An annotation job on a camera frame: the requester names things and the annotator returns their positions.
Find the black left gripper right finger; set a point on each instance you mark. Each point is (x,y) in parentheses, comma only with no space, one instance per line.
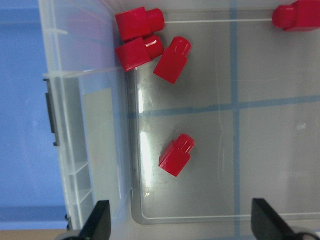
(267,224)

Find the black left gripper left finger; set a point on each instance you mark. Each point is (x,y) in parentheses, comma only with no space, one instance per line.
(97,226)

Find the red block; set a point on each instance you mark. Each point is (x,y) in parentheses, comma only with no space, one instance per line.
(176,155)
(173,59)
(299,16)
(139,22)
(139,51)

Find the clear plastic storage box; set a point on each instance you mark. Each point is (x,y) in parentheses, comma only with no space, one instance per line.
(249,96)

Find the red block in box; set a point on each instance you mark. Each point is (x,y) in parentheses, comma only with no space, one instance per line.
(139,22)
(173,59)
(139,51)

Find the blue plastic tray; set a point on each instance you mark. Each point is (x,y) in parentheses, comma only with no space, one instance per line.
(30,183)

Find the red block under lid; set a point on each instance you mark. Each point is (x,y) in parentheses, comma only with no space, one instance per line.
(299,16)

